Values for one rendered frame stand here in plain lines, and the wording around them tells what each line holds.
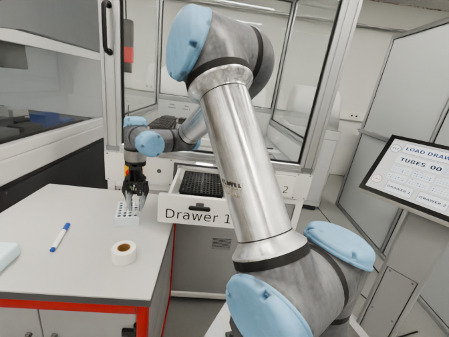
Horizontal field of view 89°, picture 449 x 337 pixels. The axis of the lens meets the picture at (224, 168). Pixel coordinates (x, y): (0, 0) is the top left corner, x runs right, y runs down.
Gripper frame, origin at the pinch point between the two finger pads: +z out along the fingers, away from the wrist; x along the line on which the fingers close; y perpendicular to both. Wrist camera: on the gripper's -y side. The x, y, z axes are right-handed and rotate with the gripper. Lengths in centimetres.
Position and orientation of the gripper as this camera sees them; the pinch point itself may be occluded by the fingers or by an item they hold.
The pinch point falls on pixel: (135, 206)
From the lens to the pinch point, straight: 97.5
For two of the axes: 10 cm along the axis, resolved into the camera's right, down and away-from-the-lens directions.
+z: -1.3, 9.3, 3.3
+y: 2.9, 3.6, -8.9
